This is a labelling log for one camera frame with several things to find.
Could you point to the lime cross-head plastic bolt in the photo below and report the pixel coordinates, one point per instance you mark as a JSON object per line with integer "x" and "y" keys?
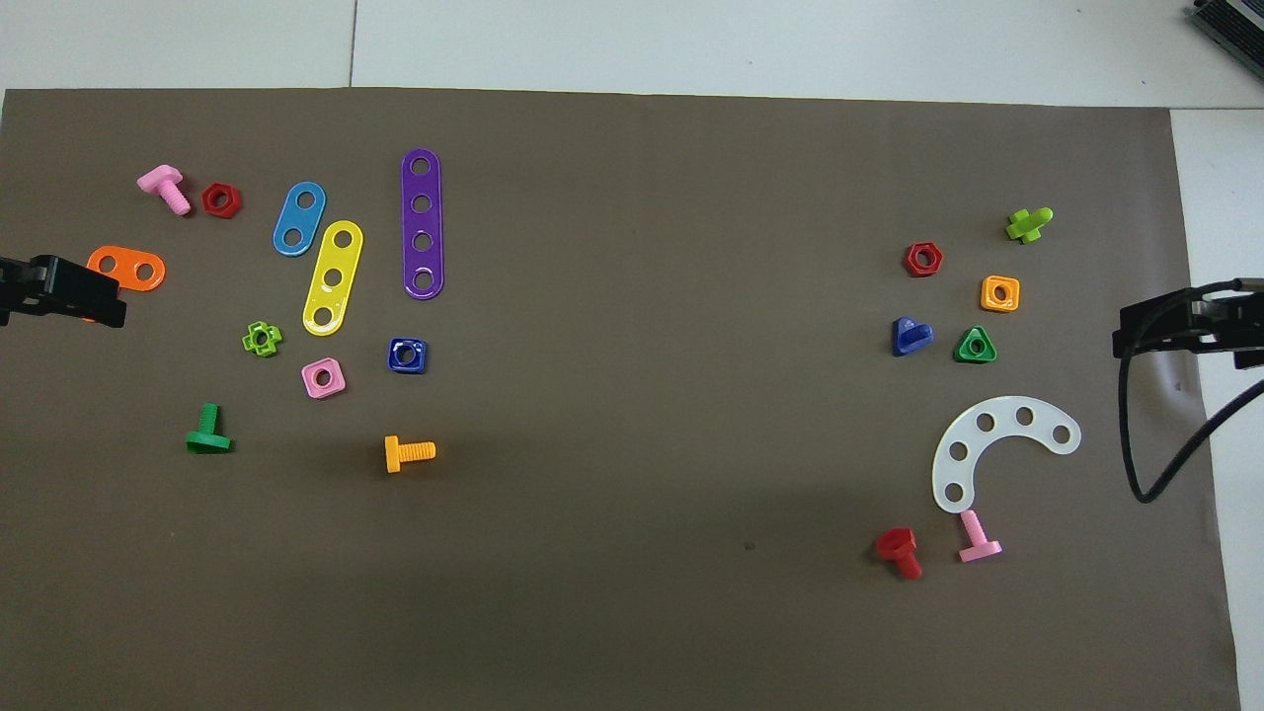
{"x": 1027, "y": 227}

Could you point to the orange plastic bolt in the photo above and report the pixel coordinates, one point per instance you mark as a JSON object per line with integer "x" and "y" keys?
{"x": 393, "y": 454}

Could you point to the blue two-hole plastic strip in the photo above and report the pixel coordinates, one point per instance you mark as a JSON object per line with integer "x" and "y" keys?
{"x": 300, "y": 218}

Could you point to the orange three-hole angle plate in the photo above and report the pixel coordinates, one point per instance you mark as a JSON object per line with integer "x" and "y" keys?
{"x": 125, "y": 267}

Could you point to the yellow three-hole plastic strip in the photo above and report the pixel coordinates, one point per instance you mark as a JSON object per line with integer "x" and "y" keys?
{"x": 339, "y": 259}

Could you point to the pink plastic bolt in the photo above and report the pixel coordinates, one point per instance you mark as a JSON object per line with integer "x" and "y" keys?
{"x": 980, "y": 549}
{"x": 158, "y": 180}

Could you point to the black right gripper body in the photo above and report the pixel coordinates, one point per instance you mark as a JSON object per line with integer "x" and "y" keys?
{"x": 1234, "y": 321}

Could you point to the green triangular plastic nut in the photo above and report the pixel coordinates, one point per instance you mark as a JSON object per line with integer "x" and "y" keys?
{"x": 963, "y": 354}

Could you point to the green plastic bolt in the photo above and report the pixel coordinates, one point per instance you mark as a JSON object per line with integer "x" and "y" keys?
{"x": 207, "y": 441}

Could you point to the orange square plastic nut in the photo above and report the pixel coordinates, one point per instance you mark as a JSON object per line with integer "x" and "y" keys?
{"x": 987, "y": 296}

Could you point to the blue square plastic nut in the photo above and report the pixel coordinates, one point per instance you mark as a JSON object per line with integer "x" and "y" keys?
{"x": 394, "y": 363}

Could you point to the white curved five-hole plate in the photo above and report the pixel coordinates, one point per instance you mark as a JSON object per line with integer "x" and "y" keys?
{"x": 1005, "y": 413}

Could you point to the brown table mat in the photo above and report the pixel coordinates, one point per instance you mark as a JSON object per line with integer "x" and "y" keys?
{"x": 632, "y": 592}

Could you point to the lime cross-shaped plastic nut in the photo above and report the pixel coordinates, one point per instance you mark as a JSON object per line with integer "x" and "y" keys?
{"x": 275, "y": 339}

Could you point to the purple four-hole plastic strip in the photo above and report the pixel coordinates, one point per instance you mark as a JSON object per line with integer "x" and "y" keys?
{"x": 422, "y": 186}

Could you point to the red hexagonal plastic nut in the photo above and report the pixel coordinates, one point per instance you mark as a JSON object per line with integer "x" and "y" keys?
{"x": 910, "y": 262}
{"x": 207, "y": 200}

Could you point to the red hex-head plastic bolt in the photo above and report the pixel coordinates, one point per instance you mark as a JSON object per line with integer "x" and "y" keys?
{"x": 897, "y": 543}

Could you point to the pink square plastic nut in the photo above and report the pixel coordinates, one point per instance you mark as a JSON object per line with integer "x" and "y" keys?
{"x": 337, "y": 387}

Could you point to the blue triangle-head plastic bolt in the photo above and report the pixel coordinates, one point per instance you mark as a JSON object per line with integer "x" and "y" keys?
{"x": 904, "y": 341}

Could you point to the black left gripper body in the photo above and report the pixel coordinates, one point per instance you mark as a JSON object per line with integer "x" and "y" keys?
{"x": 25, "y": 286}

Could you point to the grey ribbed device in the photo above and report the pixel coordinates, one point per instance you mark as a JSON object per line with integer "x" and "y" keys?
{"x": 1239, "y": 20}

